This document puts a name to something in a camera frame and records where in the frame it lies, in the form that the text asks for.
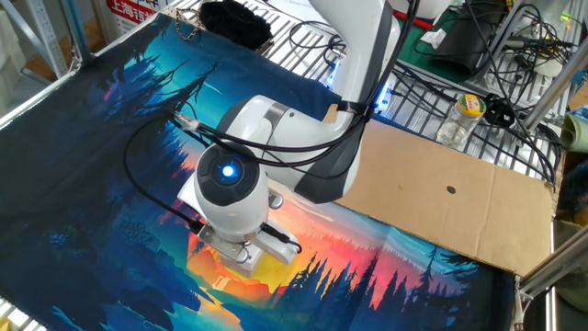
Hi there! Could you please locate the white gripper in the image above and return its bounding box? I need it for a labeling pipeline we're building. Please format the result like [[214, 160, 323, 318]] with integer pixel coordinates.
[[176, 182, 302, 266]]

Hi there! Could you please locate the red and white sign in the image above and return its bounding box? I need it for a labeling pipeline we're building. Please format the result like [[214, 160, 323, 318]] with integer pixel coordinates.
[[105, 0, 160, 36]]

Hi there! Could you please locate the glass jar yellow lid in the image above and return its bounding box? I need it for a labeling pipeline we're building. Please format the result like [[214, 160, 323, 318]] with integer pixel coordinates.
[[435, 94, 487, 151]]

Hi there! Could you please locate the grey perforated shelf upright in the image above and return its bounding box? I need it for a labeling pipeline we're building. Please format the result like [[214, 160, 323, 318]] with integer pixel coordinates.
[[25, 0, 70, 79]]

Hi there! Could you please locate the black velcro cable strap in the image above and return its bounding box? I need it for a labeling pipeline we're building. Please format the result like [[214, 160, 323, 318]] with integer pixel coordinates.
[[336, 100, 374, 119]]

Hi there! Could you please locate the green mat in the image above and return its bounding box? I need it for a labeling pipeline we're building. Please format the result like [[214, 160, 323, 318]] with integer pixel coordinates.
[[393, 7, 488, 84]]

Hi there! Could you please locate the blue metal shelf upright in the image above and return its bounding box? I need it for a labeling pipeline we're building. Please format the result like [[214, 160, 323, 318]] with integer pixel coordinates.
[[59, 0, 96, 63]]

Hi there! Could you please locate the pale green roll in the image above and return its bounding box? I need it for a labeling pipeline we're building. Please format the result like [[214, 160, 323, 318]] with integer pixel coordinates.
[[559, 106, 588, 154]]

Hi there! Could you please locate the gold chain strap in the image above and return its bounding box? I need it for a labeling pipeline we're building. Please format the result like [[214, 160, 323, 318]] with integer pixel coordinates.
[[174, 6, 206, 42]]

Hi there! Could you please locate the grey metal stand pole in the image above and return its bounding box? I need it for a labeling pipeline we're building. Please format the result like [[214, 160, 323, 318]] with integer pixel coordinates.
[[472, 0, 529, 84]]

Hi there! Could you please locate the silver metal mount bracket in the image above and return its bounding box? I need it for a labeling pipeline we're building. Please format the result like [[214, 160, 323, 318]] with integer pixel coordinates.
[[197, 223, 252, 265]]

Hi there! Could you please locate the brown cardboard sheet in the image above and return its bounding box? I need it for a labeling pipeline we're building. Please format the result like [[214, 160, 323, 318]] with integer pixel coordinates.
[[321, 103, 555, 277]]

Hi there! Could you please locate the slanted aluminium profile post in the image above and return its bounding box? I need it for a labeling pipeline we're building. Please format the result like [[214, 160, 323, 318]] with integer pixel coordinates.
[[521, 45, 588, 132]]

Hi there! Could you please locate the black bag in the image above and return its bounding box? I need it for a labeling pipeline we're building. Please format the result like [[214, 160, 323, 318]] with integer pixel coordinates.
[[431, 0, 506, 77]]

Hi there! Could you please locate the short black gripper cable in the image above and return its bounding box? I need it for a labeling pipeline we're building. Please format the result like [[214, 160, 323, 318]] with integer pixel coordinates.
[[260, 222, 303, 254]]

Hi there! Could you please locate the crumpled white paper piece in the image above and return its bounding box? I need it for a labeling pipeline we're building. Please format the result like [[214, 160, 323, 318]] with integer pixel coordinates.
[[420, 28, 447, 50]]

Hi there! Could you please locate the white wire rack shelf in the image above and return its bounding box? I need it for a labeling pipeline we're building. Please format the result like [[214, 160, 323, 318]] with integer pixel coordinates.
[[164, 0, 564, 185]]

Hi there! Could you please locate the black fluffy pouch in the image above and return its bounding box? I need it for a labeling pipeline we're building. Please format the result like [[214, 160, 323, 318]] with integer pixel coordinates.
[[198, 0, 274, 51]]

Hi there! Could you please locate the black looped camera cable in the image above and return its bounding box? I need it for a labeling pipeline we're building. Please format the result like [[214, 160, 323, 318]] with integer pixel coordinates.
[[122, 109, 206, 234]]

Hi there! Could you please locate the aluminium profile frame bar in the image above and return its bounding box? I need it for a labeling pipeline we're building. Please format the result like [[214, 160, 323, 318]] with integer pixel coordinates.
[[514, 227, 588, 302]]

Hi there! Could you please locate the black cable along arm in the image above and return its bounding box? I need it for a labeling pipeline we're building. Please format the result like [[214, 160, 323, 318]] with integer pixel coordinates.
[[176, 0, 420, 169]]

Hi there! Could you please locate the black power plug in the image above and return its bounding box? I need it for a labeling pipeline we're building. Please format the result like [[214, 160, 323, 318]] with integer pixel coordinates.
[[483, 93, 516, 129]]

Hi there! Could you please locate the forest sunset printed cloth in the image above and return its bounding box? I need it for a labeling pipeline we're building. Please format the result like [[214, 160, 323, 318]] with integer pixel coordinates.
[[0, 12, 515, 331]]

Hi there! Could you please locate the red rod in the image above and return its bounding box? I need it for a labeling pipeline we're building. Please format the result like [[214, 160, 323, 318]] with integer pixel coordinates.
[[392, 8, 434, 31]]

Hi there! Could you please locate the black cable tangle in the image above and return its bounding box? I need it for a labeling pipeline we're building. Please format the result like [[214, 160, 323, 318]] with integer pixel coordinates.
[[390, 0, 578, 185]]

